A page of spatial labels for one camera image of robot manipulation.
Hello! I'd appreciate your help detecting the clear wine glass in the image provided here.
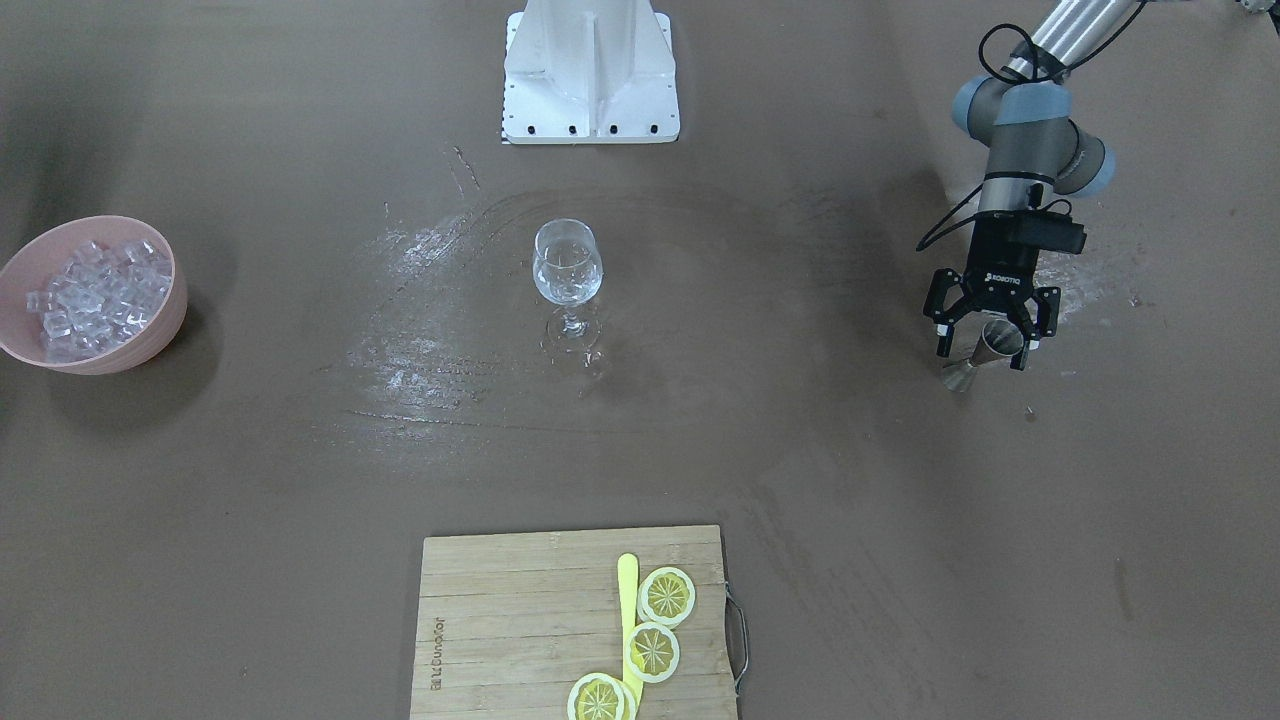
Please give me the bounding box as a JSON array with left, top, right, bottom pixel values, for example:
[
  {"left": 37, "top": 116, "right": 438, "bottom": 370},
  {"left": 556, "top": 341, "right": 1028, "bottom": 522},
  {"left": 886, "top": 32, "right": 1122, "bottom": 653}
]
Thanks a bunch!
[{"left": 532, "top": 218, "right": 604, "bottom": 354}]

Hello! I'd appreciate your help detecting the white camera pillar base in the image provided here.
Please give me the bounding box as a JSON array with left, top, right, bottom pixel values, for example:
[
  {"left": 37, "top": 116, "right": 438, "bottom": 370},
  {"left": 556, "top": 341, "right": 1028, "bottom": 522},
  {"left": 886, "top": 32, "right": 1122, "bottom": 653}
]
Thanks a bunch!
[{"left": 500, "top": 1, "right": 681, "bottom": 145}]

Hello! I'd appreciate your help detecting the steel double jigger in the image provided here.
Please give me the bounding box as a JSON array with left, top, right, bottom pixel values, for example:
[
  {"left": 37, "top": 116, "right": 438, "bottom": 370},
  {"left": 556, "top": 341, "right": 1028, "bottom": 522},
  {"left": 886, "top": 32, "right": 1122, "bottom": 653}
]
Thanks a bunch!
[{"left": 940, "top": 318, "right": 1025, "bottom": 393}]

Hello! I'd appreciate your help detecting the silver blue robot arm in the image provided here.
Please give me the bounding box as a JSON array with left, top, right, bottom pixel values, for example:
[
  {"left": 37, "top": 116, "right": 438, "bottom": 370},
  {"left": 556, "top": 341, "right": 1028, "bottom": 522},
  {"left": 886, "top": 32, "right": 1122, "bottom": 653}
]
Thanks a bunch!
[{"left": 918, "top": 1, "right": 1146, "bottom": 370}]

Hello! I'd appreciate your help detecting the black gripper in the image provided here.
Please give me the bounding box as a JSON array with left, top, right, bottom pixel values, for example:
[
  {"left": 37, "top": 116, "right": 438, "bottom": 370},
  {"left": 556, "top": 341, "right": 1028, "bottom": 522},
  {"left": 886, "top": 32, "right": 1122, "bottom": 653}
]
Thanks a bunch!
[{"left": 922, "top": 211, "right": 1062, "bottom": 372}]

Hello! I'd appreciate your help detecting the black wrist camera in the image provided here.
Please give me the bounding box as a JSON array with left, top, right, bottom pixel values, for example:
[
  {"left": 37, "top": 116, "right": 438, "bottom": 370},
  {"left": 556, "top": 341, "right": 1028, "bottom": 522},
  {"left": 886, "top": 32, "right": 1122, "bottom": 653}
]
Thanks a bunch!
[{"left": 1010, "top": 210, "right": 1087, "bottom": 255}]

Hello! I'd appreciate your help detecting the far lemon slice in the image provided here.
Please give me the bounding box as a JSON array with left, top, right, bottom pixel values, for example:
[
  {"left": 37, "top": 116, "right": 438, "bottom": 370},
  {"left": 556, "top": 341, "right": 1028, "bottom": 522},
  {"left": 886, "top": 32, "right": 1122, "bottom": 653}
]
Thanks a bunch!
[{"left": 564, "top": 673, "right": 637, "bottom": 720}]

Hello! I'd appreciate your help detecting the pink bowl of ice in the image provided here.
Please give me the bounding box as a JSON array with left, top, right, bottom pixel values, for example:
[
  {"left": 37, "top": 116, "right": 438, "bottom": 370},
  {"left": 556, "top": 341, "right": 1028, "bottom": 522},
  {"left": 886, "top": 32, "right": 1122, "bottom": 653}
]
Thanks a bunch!
[{"left": 1, "top": 217, "right": 188, "bottom": 375}]

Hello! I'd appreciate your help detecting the middle lemon slice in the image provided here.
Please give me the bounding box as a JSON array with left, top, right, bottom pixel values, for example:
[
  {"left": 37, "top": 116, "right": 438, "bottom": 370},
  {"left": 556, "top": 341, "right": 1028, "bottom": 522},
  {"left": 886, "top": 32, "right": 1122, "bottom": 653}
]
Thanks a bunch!
[{"left": 623, "top": 623, "right": 682, "bottom": 684}]

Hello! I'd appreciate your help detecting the bamboo cutting board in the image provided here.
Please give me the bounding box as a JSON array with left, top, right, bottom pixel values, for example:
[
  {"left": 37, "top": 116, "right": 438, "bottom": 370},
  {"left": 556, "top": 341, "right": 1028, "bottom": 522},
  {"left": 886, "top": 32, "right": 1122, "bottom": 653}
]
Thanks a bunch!
[{"left": 410, "top": 524, "right": 740, "bottom": 719}]

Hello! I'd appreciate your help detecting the lemon slice near handle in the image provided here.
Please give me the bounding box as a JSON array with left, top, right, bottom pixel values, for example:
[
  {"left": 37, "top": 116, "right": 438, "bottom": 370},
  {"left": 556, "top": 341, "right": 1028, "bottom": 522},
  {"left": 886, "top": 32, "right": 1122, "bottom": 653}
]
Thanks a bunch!
[{"left": 637, "top": 566, "right": 698, "bottom": 629}]

